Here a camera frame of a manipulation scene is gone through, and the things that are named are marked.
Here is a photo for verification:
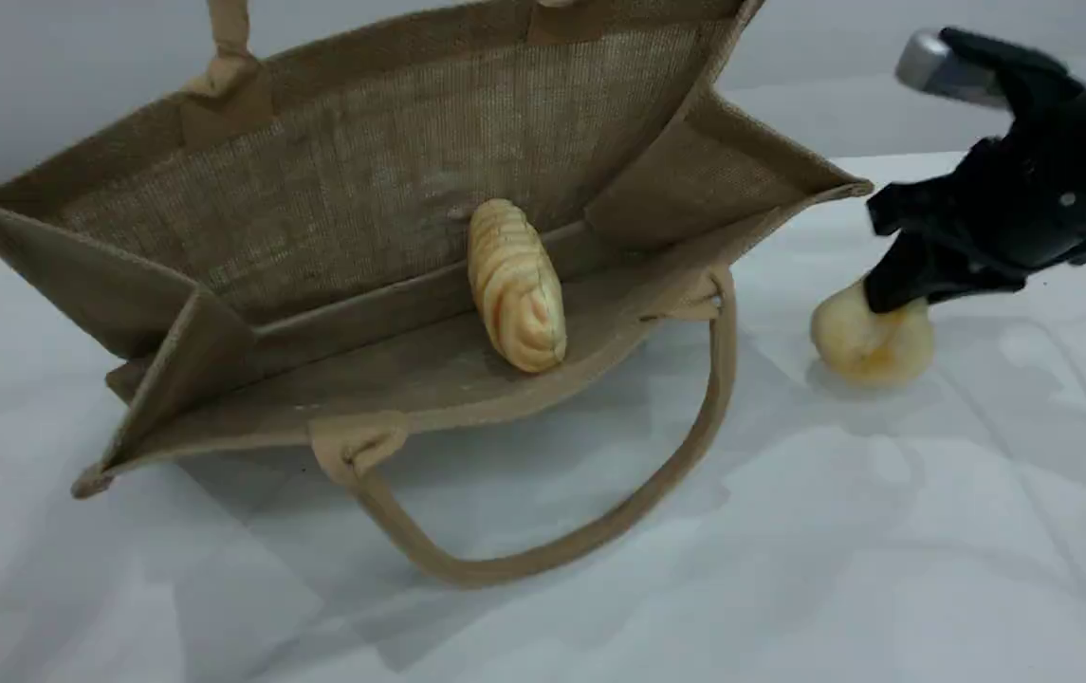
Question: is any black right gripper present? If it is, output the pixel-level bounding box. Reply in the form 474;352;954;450
863;95;1086;314

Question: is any round egg yolk pastry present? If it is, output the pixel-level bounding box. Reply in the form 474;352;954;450
810;278;935;387

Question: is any long ridged bread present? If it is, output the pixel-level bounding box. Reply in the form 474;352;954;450
467;197;569;374

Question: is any brown jute tote bag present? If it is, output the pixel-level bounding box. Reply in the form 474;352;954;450
0;0;875;589

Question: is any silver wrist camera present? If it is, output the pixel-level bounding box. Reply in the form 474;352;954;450
895;28;1013;107

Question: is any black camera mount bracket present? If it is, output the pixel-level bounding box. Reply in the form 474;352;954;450
939;27;1086;120

